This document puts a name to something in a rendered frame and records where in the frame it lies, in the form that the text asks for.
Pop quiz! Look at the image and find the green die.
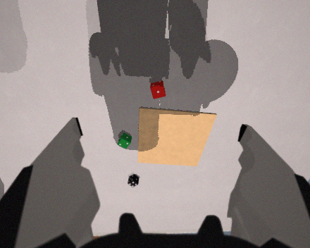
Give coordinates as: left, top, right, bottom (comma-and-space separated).
117, 133, 132, 149

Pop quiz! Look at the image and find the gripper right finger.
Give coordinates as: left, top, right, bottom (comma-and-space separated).
227, 124, 310, 248

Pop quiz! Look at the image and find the red die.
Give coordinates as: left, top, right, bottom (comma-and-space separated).
150, 81, 166, 99

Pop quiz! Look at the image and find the tan mat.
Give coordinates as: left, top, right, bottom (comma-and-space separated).
138, 107, 217, 166

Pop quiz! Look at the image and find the black die with white pips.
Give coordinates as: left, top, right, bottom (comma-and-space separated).
128, 174, 139, 187

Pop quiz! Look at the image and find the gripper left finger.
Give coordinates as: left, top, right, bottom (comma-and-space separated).
0, 117, 100, 248

